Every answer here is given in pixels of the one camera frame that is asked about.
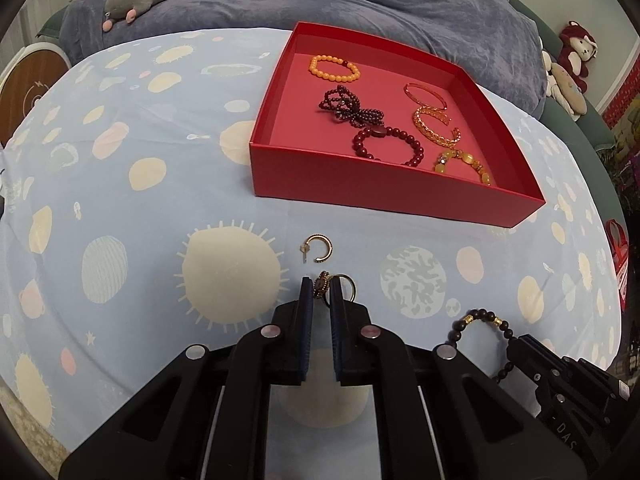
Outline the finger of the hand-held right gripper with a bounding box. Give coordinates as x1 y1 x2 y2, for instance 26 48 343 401
506 334 566 392

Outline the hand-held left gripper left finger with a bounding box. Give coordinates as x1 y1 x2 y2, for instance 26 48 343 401
59 276 315 480

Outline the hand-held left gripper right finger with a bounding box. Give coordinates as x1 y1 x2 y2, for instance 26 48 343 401
328 276 586 480

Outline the plain gold ring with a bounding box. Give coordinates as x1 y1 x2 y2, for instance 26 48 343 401
330 274 357 306

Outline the ornate stone ring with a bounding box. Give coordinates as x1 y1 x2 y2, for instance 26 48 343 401
312 271 332 306

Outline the black bead bracelet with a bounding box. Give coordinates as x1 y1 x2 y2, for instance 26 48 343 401
445 308 521 385

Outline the gold hoop earring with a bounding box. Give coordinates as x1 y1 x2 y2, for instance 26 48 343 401
298 234 333 265

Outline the red cardboard box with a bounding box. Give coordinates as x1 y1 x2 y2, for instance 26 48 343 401
250 21 546 229

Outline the dark red bead bracelet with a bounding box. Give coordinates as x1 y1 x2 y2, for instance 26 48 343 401
351 126 426 168

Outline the yellow-green bead bracelet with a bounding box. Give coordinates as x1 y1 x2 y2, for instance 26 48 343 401
432 147 493 187

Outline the dark garnet bead bow bracelet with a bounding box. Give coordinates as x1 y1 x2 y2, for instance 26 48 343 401
318 85 386 128

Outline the gold leaf bangle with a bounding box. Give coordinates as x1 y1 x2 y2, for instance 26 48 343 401
412 105 462 143

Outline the thin red bangle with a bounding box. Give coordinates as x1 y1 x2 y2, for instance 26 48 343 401
404 81 448 111

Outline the yellow bead bracelet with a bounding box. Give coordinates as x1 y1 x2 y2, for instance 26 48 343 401
307 54 362 82

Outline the red bag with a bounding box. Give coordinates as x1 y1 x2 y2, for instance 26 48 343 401
602 219 633 311

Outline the planet print bed sheet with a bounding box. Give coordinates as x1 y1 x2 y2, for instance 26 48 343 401
0 30 631 456

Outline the green sofa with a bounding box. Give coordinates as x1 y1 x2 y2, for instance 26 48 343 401
505 0 640 241

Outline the cookie plush pillow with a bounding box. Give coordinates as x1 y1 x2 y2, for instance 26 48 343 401
550 62 588 121

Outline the white plush toy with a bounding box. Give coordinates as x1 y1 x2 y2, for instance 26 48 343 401
541 50 561 98

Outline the red plush monkey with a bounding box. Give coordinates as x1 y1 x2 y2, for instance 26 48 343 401
556 21 599 93

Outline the blue velvet blanket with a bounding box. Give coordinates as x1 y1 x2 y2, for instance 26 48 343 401
60 0 546 116

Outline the round wooden white device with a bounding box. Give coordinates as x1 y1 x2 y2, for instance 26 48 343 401
0 42 72 148

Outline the grey plush mouse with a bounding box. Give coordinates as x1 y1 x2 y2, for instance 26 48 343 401
102 0 187 31

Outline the red wall hanging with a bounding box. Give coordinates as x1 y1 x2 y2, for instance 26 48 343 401
602 90 640 130

